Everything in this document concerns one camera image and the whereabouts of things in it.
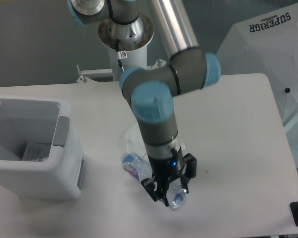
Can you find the clear plastic water bottle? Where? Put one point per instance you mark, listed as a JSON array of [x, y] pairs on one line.
[[140, 169]]

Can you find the white middle mounting bracket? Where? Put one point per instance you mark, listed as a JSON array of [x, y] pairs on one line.
[[158, 64]]

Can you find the white left mounting bracket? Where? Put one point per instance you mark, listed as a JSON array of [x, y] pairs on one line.
[[98, 75]]

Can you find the clear plastic wrapper bag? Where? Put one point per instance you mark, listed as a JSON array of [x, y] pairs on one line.
[[134, 138]]

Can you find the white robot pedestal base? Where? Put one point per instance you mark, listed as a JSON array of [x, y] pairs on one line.
[[126, 44]]

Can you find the white plastic trash can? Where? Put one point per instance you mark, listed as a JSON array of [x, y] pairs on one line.
[[40, 119]]

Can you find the white mounting bracket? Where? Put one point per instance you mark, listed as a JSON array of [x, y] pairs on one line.
[[158, 64], [98, 75]]

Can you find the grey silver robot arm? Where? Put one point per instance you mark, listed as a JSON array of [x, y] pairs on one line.
[[150, 93]]

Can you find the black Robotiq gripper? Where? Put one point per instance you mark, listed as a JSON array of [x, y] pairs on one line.
[[165, 171]]

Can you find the white Superior umbrella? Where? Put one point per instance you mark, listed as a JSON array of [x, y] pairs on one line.
[[266, 44]]

